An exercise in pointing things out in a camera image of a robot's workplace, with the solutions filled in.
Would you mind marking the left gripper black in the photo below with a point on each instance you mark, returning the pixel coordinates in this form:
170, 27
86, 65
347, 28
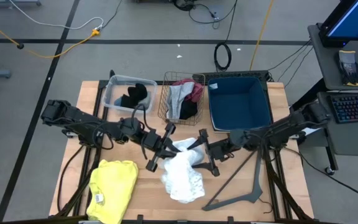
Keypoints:
152, 140

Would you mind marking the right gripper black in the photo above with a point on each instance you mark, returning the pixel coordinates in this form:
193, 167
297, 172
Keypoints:
221, 149

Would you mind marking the white lace cloth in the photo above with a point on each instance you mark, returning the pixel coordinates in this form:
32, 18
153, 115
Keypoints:
182, 180

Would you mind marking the black cloth with white tag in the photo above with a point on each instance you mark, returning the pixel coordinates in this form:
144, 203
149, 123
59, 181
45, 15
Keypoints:
188, 110

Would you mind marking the light grey cloth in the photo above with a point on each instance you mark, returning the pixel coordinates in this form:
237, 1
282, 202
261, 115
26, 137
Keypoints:
177, 96

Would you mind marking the maroon cloth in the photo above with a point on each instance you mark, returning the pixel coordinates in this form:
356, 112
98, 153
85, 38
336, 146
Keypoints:
196, 91

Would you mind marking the black sock bundle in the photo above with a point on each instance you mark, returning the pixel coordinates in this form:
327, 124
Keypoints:
135, 93

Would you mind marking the yellow t-shirt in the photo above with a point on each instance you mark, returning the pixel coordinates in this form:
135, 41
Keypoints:
113, 186

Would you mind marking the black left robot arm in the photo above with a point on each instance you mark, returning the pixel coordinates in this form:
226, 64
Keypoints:
82, 124

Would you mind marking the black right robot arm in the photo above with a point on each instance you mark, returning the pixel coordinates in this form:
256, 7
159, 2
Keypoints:
291, 124

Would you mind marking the navy white striped fabric bin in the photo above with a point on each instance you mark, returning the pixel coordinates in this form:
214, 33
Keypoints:
238, 102

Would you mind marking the grey triangular hanger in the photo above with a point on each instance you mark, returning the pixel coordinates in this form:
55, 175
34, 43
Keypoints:
255, 193

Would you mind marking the clear plastic bin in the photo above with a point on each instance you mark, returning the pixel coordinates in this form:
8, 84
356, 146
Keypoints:
110, 90

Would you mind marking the black power strip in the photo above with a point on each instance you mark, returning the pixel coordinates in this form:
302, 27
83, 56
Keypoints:
244, 74

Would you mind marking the grey keyboard cart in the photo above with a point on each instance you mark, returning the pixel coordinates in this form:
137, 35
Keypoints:
353, 137

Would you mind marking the grey desk top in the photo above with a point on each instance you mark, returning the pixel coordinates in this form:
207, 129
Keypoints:
325, 62

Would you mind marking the backlit black keyboard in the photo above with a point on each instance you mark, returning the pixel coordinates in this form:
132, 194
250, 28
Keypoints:
353, 107

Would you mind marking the grey black work gloves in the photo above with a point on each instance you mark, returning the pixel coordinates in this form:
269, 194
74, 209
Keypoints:
348, 67

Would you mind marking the small black floor puck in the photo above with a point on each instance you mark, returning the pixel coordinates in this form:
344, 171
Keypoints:
20, 46

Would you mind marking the black computer monitor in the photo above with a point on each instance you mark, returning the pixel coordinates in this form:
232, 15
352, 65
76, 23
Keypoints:
353, 21

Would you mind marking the black metal table frame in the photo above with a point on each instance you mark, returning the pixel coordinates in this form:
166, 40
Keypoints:
89, 158

